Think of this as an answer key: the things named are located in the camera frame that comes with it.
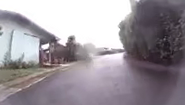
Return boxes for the grass verge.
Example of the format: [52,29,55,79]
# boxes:
[0,60,53,88]

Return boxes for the grey asphalt road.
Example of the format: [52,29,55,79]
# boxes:
[0,45,185,105]

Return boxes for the white building with dark roof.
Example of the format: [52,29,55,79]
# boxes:
[0,0,63,71]

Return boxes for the tall dark green hedge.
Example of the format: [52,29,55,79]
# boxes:
[114,0,185,73]

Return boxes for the bushes by white building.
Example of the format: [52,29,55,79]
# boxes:
[0,44,40,73]

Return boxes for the trees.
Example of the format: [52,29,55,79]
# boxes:
[63,32,99,63]

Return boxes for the pale concrete kerb strip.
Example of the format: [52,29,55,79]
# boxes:
[0,62,76,105]

